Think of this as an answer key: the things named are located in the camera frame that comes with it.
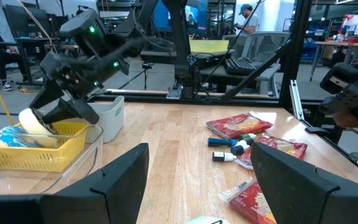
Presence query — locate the blue marker dark cap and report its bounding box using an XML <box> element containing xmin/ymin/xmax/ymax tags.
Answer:
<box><xmin>207</xmin><ymin>137</ymin><xmax>238</xmax><ymax>148</ymax></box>

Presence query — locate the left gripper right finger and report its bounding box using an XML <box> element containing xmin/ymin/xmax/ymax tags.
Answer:
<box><xmin>250</xmin><ymin>142</ymin><xmax>341</xmax><ymax>224</ymax></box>

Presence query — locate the red popcorn packet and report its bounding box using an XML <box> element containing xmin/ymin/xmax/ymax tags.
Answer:
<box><xmin>218</xmin><ymin>177</ymin><xmax>278</xmax><ymax>224</ymax></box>
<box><xmin>206</xmin><ymin>111</ymin><xmax>273</xmax><ymax>140</ymax></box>
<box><xmin>235</xmin><ymin>134</ymin><xmax>309</xmax><ymax>171</ymax></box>

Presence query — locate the yellow plastic basket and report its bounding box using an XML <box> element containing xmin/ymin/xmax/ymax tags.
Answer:
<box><xmin>0</xmin><ymin>121</ymin><xmax>90</xmax><ymax>173</ymax></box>

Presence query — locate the clear plastic bin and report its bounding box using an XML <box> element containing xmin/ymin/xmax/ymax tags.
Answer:
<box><xmin>0</xmin><ymin>121</ymin><xmax>104</xmax><ymax>197</ymax></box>

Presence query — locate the blue frosted donut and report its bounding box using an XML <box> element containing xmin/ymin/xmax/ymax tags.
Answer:
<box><xmin>0</xmin><ymin>125</ymin><xmax>40</xmax><ymax>149</ymax></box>

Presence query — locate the cream round object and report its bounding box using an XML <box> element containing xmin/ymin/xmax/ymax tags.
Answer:
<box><xmin>18</xmin><ymin>108</ymin><xmax>60</xmax><ymax>149</ymax></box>

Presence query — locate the standing person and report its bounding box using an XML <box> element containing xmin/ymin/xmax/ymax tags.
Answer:
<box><xmin>234</xmin><ymin>3</ymin><xmax>260</xmax><ymax>35</ymax></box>

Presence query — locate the grey office chair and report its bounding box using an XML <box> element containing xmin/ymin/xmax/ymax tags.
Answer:
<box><xmin>222</xmin><ymin>30</ymin><xmax>291</xmax><ymax>97</ymax></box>

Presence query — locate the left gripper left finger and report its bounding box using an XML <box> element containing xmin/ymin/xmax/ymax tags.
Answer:
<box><xmin>56</xmin><ymin>142</ymin><xmax>150</xmax><ymax>224</ymax></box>

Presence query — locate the black keyboard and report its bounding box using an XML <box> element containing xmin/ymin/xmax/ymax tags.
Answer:
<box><xmin>224</xmin><ymin>57</ymin><xmax>258</xmax><ymax>76</ymax></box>

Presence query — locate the black desk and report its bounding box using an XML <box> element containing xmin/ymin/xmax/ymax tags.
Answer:
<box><xmin>14</xmin><ymin>37</ymin><xmax>80</xmax><ymax>85</ymax></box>

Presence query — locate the cluttered work table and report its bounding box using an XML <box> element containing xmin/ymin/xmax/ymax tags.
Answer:
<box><xmin>309</xmin><ymin>14</ymin><xmax>358</xmax><ymax>82</ymax></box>

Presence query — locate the black metal table frame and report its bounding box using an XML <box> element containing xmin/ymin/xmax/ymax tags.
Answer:
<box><xmin>87</xmin><ymin>0</ymin><xmax>358</xmax><ymax>147</ymax></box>

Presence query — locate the yellow paper sheet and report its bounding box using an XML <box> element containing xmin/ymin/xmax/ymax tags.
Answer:
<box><xmin>188</xmin><ymin>39</ymin><xmax>230</xmax><ymax>54</ymax></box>

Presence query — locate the blue lit monitor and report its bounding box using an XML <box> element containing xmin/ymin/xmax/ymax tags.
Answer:
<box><xmin>152</xmin><ymin>0</ymin><xmax>209</xmax><ymax>35</ymax></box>

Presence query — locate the light grey plastic bin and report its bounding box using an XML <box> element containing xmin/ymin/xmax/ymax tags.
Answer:
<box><xmin>85</xmin><ymin>95</ymin><xmax>126</xmax><ymax>144</ymax></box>

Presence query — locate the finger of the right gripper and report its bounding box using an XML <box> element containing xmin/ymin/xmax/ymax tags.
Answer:
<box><xmin>29</xmin><ymin>80</ymin><xmax>64</xmax><ymax>110</ymax></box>
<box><xmin>41</xmin><ymin>98</ymin><xmax>101</xmax><ymax>126</ymax></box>

